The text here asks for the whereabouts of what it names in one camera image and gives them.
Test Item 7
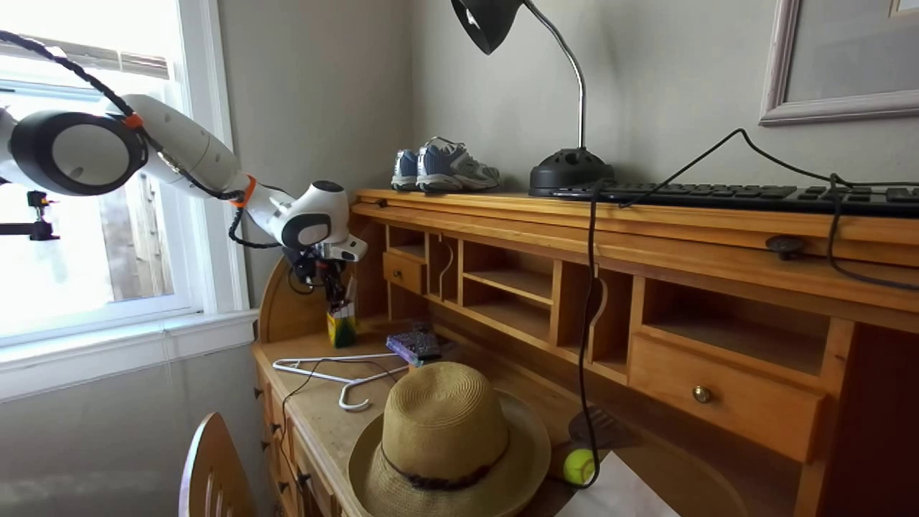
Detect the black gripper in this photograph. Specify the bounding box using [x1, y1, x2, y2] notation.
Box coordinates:
[283, 238, 368, 310]

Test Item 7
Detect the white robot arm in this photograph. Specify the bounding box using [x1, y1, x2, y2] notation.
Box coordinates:
[0, 33, 368, 314]

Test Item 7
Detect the crayon box yellow green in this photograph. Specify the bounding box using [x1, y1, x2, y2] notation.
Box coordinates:
[328, 304, 355, 347]

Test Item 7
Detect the black desk lamp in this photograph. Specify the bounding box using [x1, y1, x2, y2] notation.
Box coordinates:
[447, 0, 616, 198]

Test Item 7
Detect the wooden roll-top desk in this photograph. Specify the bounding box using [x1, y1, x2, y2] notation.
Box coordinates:
[256, 189, 919, 517]

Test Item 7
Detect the purple book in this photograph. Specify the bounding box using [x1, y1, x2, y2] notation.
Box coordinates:
[385, 332, 441, 365]

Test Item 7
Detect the straw hat with dark band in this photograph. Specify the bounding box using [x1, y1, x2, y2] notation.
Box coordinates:
[347, 362, 550, 517]

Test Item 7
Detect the wooden chair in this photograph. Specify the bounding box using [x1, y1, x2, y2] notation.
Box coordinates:
[179, 415, 256, 517]

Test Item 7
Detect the yellow tennis ball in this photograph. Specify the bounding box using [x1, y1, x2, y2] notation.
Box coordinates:
[562, 448, 595, 487]

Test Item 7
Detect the framed picture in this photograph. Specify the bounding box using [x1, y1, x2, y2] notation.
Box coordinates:
[761, 0, 919, 126]

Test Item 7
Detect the black keyboard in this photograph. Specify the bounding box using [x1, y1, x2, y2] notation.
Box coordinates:
[558, 185, 919, 220]

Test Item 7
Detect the white wire hanger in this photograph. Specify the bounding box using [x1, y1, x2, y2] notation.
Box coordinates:
[270, 353, 408, 415]

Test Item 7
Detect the black tripod mount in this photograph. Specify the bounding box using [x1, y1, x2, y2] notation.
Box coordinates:
[0, 189, 61, 241]

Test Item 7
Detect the black cable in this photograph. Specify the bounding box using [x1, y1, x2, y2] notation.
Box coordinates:
[571, 126, 919, 471]

